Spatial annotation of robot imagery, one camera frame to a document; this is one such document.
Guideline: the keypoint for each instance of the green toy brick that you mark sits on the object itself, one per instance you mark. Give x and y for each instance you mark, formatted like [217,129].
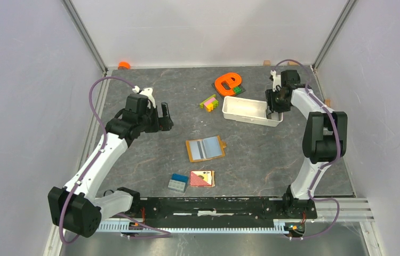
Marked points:
[237,90]

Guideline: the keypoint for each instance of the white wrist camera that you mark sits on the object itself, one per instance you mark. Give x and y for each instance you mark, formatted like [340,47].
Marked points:
[148,92]
[276,79]

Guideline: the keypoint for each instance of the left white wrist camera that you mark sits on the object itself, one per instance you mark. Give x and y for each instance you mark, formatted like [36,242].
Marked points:
[148,92]

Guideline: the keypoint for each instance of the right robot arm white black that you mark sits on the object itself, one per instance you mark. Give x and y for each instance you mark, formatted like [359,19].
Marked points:
[325,134]

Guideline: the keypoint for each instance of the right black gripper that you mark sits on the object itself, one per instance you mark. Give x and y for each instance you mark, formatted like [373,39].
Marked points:
[271,106]

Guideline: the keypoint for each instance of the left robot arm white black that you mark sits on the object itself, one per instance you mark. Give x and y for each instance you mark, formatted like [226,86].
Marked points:
[75,207]

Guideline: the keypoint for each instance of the colourful toy brick stack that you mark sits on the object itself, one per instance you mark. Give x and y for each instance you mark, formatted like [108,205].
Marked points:
[209,104]

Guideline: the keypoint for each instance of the red playing card deck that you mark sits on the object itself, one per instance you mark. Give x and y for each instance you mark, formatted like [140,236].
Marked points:
[202,178]

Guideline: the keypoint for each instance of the blue grey toy brick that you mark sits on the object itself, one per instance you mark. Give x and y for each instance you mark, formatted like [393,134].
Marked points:
[178,183]

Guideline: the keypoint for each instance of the orange tape roll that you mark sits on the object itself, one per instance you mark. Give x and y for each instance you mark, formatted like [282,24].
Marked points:
[123,65]

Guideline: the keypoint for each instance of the orange plastic letter e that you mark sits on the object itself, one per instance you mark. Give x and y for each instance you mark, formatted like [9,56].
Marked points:
[230,79]

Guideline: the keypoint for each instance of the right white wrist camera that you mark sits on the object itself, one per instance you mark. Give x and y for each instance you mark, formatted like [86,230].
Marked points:
[276,79]

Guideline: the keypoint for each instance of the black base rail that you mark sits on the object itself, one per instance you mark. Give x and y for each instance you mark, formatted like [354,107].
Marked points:
[220,212]

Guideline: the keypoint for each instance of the white plastic tray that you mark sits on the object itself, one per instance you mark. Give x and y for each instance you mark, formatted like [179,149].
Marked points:
[250,111]

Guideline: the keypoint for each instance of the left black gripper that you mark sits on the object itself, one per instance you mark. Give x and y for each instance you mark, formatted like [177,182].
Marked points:
[161,124]

